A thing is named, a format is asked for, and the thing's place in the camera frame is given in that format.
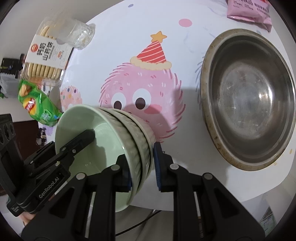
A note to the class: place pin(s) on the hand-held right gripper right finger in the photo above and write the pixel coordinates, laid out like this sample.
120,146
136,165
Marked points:
158,166

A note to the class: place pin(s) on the clear biscuit box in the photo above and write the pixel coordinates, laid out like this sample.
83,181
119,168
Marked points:
46,62

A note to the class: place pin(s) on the dark wooden cabinet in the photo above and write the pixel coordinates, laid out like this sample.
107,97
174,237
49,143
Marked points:
25,132

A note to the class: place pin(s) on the person's left hand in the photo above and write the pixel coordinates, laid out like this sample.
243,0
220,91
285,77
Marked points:
26,217

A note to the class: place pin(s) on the green chips bag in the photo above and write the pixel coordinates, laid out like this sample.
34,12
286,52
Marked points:
37,106

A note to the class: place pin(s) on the black wristwatch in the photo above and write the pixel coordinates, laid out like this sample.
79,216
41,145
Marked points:
42,136

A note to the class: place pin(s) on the green ceramic bowl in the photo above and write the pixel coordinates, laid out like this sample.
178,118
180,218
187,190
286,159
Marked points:
104,134
138,162

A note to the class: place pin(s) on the large steel bowl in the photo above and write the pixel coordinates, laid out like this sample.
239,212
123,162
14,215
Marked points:
247,97

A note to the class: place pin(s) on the cream ceramic bowl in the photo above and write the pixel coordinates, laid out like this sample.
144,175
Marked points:
149,141

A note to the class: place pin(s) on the black bag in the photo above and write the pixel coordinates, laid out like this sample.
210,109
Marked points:
9,63

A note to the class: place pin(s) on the translucent white bag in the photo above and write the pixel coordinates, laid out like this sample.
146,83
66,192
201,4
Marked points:
9,85

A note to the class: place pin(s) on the clear glass cup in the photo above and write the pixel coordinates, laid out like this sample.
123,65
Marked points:
77,34

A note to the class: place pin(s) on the pink snack bag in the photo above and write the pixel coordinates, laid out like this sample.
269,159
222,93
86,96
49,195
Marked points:
249,11

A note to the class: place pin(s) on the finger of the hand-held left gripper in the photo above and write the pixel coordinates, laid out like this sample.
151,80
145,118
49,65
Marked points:
78,141

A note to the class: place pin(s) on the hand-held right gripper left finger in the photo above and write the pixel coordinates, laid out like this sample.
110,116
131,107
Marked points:
115,176

